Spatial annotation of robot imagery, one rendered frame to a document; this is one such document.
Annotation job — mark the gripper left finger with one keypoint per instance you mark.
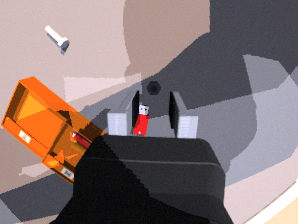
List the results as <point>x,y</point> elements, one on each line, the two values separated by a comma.
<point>121,120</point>

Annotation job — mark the red usb stick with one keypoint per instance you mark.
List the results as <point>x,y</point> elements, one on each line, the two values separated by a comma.
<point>142,120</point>

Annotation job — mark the dark grey hex nut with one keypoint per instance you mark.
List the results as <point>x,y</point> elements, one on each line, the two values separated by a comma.
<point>153,88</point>

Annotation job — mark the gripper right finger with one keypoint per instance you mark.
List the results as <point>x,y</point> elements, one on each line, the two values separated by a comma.
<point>184,122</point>

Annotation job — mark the red battery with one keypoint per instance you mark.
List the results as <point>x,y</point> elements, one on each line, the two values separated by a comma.
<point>81,139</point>

